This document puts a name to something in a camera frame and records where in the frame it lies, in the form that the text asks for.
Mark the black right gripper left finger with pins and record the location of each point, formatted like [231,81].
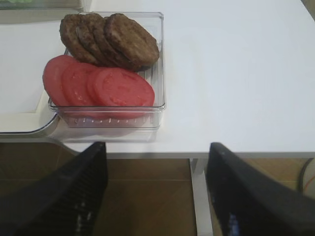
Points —
[64,203]

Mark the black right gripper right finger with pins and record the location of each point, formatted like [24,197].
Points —
[248,203]

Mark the clear lettuce and cheese container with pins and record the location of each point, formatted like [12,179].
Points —
[42,4]

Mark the white table leg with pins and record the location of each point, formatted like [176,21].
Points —
[200,197]

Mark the tomato slice front right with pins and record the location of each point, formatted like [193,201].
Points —
[119,87]

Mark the tomato slice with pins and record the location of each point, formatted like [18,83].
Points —
[52,76]
[74,83]
[119,87]
[90,86]

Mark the clear patty and tomato container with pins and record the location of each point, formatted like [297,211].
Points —
[133,118]

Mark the tomato slice far left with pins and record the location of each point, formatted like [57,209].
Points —
[52,76]

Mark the white metal tray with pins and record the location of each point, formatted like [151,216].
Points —
[25,50]

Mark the brown patty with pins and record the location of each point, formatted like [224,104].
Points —
[70,39]
[131,39]
[85,34]
[109,52]

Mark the brown patty front right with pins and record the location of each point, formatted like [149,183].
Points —
[131,39]

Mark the brown patty far left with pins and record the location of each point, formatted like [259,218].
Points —
[70,39]

